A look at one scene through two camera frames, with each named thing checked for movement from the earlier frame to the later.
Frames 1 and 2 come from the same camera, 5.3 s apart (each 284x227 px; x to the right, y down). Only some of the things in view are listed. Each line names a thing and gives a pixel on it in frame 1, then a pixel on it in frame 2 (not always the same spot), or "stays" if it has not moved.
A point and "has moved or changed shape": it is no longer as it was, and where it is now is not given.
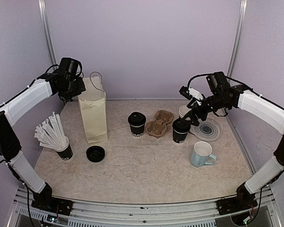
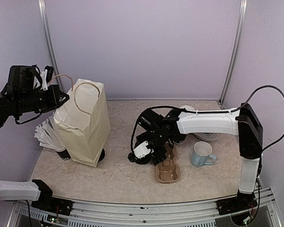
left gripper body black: [73, 89] to [50, 102]
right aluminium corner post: [242, 14] stays
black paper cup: [179, 138] stays
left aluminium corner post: [43, 12] stays
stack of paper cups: [182, 110] stays
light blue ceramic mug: [202, 151] stays
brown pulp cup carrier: [157, 126] has moved or changed shape
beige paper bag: [93, 101] has moved or changed shape
